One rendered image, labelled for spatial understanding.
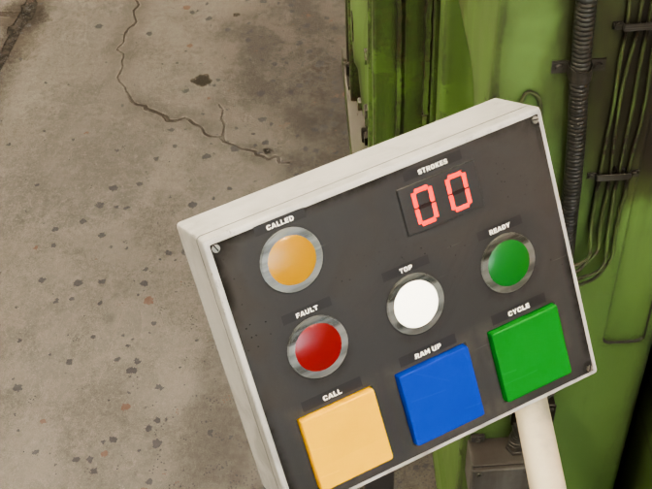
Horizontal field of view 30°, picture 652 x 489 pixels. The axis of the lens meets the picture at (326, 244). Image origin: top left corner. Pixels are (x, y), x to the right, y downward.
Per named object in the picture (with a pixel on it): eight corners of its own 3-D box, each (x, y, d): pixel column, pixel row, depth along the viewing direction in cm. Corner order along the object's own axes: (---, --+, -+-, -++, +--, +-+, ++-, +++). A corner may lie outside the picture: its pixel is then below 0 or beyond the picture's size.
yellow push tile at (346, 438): (394, 459, 112) (374, 388, 110) (323, 494, 110) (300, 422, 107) (386, 451, 114) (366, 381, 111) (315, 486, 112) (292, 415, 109)
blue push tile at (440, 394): (486, 414, 115) (468, 345, 113) (418, 447, 113) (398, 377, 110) (476, 408, 117) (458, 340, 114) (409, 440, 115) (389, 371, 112)
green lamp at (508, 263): (534, 289, 114) (537, 258, 111) (484, 292, 114) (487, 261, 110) (528, 264, 116) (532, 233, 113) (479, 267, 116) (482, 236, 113)
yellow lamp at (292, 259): (320, 288, 105) (318, 254, 102) (266, 291, 105) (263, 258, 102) (318, 261, 107) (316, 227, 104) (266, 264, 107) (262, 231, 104)
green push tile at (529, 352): (573, 373, 118) (558, 304, 115) (508, 404, 116) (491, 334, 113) (562, 367, 120) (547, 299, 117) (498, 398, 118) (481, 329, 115)
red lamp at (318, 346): (345, 374, 108) (344, 343, 105) (293, 377, 108) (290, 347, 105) (343, 345, 110) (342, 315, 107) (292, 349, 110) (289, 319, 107)
